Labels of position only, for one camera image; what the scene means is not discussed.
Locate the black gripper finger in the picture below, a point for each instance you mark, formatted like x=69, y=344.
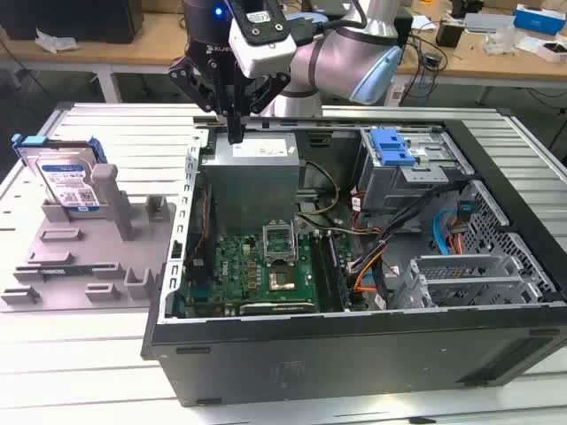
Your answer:
x=270, y=93
x=195, y=84

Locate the hard disk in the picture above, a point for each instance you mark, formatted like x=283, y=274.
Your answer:
x=66, y=177

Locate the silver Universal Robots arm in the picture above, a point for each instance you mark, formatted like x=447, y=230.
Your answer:
x=336, y=57

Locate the silver disk bay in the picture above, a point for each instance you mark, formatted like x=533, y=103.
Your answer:
x=465, y=265

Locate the wooden desk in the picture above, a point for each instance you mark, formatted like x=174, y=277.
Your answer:
x=133, y=53

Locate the grey power supply unit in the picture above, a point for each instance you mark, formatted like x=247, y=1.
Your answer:
x=252, y=190

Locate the blue plastic drive latch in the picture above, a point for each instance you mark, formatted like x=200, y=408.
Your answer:
x=385, y=148

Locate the large black box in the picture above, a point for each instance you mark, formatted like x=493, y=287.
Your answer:
x=66, y=20

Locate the crumpled white plastic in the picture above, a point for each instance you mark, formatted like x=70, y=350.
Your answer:
x=55, y=42

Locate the silver drive cage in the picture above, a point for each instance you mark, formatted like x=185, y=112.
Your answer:
x=398, y=190

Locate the green motherboard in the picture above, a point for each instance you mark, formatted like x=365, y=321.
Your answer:
x=235, y=265

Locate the black RAM slot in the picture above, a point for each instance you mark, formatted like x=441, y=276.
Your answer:
x=318, y=270
x=334, y=270
x=342, y=270
x=325, y=270

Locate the CPU socket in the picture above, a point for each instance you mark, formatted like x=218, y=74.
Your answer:
x=280, y=280

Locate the small black device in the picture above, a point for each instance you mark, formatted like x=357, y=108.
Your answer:
x=449, y=35

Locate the grey parts rack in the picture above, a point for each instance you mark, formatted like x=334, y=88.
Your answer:
x=88, y=257

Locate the black graphics card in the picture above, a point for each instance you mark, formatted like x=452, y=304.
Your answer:
x=274, y=308

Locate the RAM stick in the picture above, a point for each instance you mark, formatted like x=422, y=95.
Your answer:
x=57, y=271

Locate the black open PC case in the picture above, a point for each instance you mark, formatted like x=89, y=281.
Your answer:
x=310, y=354

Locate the blue white carton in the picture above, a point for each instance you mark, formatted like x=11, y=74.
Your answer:
x=540, y=20

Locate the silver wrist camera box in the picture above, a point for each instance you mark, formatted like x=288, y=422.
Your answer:
x=266, y=57

